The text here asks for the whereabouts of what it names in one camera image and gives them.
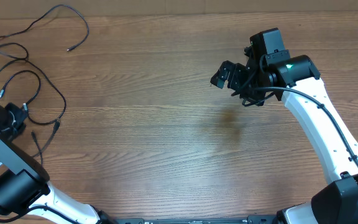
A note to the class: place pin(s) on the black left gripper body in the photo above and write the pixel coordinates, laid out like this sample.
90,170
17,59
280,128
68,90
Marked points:
10,119

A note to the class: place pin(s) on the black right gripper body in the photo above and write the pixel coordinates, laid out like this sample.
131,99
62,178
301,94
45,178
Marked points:
243,80

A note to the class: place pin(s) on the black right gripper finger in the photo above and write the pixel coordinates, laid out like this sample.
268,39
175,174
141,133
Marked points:
222,74
250,97

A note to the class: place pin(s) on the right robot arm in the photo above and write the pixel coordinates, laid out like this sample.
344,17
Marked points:
295,81

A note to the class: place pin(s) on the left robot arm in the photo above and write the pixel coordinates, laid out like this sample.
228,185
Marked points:
25,187

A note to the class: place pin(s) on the cardboard wall panel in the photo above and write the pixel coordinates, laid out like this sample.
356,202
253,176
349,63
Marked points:
26,9

